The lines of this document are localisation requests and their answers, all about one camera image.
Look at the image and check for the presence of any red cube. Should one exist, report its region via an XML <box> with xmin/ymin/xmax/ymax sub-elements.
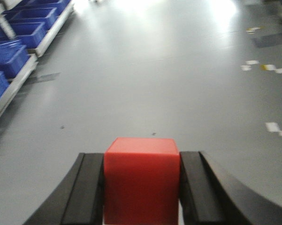
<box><xmin>104</xmin><ymin>137</ymin><xmax>180</xmax><ymax>225</ymax></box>

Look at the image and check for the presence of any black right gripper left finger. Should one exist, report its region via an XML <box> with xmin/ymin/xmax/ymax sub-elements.
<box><xmin>25</xmin><ymin>153</ymin><xmax>104</xmax><ymax>225</ymax></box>

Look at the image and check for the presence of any left rack with blue bins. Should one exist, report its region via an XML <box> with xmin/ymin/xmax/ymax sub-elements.
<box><xmin>0</xmin><ymin>0</ymin><xmax>74</xmax><ymax>117</ymax></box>

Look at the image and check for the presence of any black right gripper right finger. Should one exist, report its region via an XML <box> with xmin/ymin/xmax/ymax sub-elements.
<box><xmin>179</xmin><ymin>151</ymin><xmax>282</xmax><ymax>225</ymax></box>

